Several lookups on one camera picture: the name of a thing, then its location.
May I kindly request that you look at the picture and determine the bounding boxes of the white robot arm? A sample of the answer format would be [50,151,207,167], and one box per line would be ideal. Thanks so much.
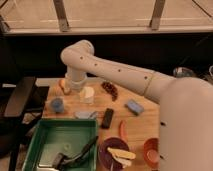
[61,40,213,171]

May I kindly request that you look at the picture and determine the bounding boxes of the bunch of dark grapes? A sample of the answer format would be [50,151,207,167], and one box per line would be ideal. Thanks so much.
[101,81,118,101]

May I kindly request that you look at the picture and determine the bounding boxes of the white cup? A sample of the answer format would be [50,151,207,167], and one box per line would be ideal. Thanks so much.
[79,86,95,104]

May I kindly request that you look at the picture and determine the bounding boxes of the wooden board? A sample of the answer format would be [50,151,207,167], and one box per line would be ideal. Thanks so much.
[43,81,159,171]

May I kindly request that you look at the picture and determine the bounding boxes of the blue sponge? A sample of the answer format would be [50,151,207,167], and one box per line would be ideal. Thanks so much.
[125,99,144,116]

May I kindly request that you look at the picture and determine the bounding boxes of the black rectangular block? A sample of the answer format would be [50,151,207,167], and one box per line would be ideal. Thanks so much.
[101,108,114,129]

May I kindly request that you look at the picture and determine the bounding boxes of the grey blue cloth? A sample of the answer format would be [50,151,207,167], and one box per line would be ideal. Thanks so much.
[74,111,98,119]

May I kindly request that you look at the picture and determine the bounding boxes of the orange carrot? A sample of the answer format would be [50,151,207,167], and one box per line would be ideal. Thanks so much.
[119,120,128,142]

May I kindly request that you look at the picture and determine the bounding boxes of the blue cup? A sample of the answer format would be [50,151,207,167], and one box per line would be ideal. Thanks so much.
[50,98,64,113]

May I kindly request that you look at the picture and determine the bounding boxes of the green plastic tray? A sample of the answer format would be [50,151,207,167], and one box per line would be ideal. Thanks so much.
[22,119,98,171]

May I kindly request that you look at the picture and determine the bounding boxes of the yellow banana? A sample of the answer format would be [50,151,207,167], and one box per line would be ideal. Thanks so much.
[107,147,136,159]

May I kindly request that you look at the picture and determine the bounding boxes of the orange bowl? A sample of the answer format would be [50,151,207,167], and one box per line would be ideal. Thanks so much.
[143,138,159,169]

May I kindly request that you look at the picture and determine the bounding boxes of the black chair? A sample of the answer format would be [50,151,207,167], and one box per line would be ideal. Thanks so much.
[0,77,49,171]

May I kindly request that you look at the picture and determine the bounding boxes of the black kitchen tool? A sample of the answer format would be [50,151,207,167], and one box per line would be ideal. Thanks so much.
[52,136,98,170]

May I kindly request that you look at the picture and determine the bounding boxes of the left window frame post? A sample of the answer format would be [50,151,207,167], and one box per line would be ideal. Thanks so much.
[53,0,69,32]

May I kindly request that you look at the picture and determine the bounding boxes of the window frame post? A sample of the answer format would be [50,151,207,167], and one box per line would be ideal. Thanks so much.
[149,0,166,30]
[53,0,69,32]

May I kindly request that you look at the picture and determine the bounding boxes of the right window frame post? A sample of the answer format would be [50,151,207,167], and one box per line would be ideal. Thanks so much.
[149,0,166,30]

